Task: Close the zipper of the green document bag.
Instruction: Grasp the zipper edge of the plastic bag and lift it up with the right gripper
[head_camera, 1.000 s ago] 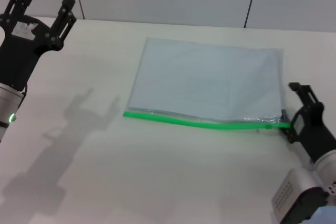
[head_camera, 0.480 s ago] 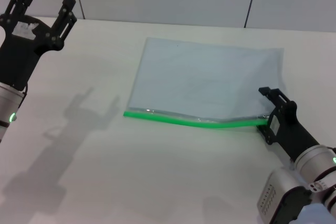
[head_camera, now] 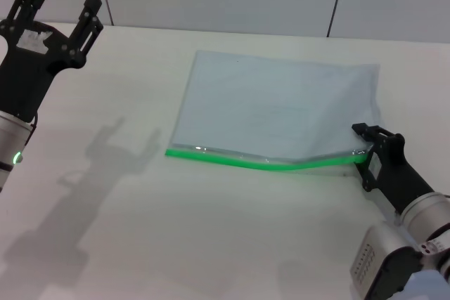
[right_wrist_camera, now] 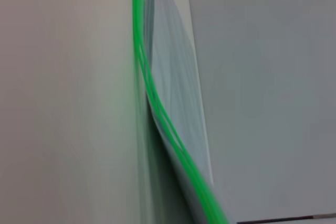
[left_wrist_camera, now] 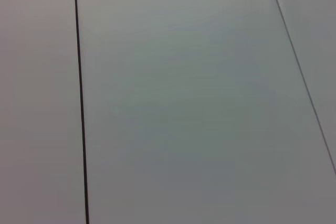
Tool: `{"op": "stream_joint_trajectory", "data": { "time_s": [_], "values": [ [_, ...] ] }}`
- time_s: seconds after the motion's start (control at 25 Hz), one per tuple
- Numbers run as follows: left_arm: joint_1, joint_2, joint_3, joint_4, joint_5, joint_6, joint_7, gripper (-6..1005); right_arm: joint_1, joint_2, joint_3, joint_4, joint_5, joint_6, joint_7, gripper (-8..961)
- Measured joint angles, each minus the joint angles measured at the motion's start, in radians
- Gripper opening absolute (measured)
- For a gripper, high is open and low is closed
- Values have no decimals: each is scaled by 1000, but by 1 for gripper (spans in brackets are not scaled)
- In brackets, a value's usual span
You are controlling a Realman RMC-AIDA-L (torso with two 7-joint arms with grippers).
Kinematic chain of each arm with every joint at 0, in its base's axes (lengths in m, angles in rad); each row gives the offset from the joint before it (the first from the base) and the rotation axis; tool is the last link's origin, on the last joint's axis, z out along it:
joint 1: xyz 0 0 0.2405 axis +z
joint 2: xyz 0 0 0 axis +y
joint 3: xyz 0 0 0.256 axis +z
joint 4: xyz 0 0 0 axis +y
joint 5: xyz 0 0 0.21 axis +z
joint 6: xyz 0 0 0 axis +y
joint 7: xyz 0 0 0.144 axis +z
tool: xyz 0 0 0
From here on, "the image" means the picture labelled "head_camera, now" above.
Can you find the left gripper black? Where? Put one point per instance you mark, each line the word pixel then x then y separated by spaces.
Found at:
pixel 22 71

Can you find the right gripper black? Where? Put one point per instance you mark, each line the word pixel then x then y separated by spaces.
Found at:
pixel 390 170

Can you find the white paper sheets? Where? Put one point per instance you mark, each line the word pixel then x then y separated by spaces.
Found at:
pixel 267 96

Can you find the transparent document bag green zipper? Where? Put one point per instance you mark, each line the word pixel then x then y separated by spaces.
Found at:
pixel 211 157

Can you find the right robot arm silver white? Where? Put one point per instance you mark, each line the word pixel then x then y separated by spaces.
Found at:
pixel 422 215

